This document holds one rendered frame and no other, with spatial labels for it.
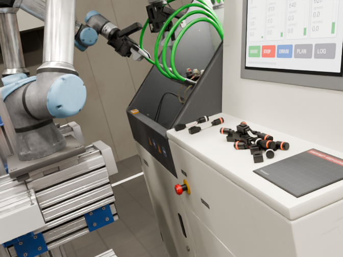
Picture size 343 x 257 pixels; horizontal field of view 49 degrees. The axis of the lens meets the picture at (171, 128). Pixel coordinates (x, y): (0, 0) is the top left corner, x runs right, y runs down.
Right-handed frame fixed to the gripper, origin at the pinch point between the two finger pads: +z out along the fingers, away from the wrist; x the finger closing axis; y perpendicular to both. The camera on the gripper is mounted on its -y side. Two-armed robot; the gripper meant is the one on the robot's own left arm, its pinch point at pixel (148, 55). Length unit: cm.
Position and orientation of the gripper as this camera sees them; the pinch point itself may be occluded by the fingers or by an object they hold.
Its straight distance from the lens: 175.5
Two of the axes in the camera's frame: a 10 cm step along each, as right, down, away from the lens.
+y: -5.6, 7.8, 2.8
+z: 7.7, 6.2, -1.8
